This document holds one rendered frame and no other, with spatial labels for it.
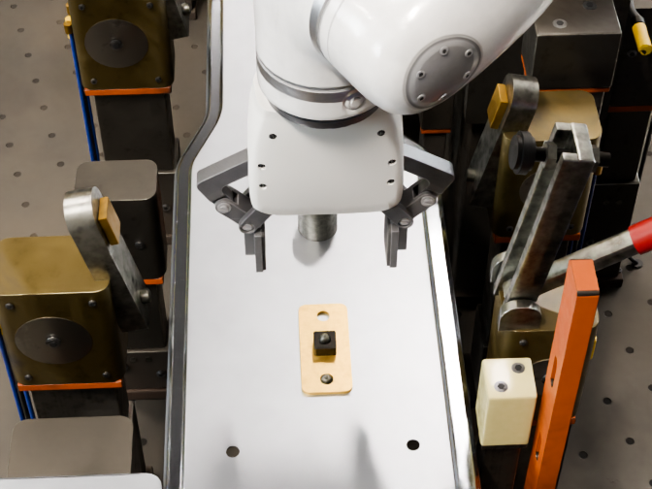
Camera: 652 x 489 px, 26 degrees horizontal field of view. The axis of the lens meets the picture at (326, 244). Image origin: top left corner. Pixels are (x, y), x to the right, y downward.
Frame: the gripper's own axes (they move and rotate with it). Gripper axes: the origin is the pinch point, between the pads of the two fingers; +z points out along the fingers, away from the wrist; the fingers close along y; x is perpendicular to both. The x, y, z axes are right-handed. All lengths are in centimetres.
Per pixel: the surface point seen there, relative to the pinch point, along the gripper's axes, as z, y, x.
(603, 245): 1.1, -19.8, -0.1
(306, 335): 11.7, 1.4, -1.2
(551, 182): -7.1, -14.8, 1.4
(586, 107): 5.0, -22.1, -18.4
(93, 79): 17.5, 20.7, -37.6
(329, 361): 11.7, -0.2, 1.4
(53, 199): 42, 29, -45
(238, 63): 12.0, 6.5, -33.0
